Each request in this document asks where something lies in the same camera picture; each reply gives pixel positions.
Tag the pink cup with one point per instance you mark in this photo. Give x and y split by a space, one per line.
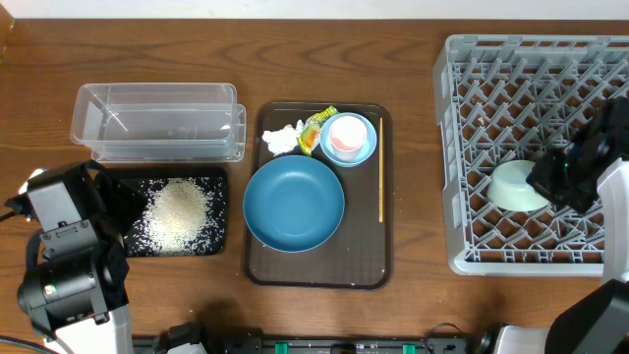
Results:
347 135

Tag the brown serving tray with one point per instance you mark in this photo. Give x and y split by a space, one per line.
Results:
359 253

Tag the black plastic tray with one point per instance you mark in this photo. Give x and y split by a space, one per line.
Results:
216 236

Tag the yellow green snack wrapper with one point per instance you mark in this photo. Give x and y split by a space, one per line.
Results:
309 137

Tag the grey dishwasher rack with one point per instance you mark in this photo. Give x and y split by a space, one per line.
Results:
510 97

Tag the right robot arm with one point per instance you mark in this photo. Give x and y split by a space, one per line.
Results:
599 322

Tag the pile of white rice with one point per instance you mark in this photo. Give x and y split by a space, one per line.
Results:
177 216

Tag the clear plastic bin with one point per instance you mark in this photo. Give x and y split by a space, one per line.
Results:
160 122

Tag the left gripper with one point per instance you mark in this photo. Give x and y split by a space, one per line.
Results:
121 197

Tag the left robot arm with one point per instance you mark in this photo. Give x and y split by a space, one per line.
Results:
73 289

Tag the wooden chopstick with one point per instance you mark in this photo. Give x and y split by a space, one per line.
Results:
380 172

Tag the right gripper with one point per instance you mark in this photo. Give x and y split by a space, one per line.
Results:
541 177

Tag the dark blue plate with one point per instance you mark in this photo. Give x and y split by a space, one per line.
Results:
294 204

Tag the crumpled white tissue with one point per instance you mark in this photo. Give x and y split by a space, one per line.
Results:
283 140

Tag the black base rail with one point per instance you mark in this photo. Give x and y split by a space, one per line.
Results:
197 338

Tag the mint green bowl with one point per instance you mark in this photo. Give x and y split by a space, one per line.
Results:
508 187

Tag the light blue small bowl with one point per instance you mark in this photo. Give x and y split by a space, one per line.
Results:
363 153

